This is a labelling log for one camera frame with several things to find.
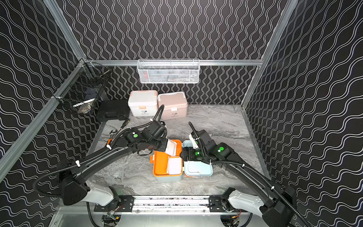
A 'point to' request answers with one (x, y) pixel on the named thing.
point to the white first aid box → (142, 103)
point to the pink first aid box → (176, 105)
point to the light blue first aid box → (191, 168)
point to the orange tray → (159, 160)
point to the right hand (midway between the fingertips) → (185, 154)
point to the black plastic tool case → (110, 110)
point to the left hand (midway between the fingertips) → (166, 142)
